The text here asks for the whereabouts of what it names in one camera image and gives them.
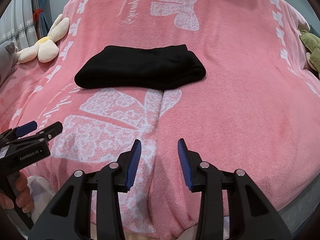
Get person's left hand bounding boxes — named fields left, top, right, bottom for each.
left=0, top=172, right=35, bottom=213

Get cream flower plush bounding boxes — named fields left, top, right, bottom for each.
left=17, top=14, right=70, bottom=63

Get striped curtain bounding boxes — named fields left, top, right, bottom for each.
left=1, top=0, right=50, bottom=50

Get pink fleece blanket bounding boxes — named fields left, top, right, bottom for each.
left=1, top=0, right=319, bottom=239

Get black pants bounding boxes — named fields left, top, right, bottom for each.
left=74, top=44, right=206, bottom=90

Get doll in green jacket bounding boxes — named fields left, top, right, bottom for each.
left=298, top=25, right=320, bottom=77

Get grey plush toy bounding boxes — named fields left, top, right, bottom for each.
left=0, top=41, right=18, bottom=85

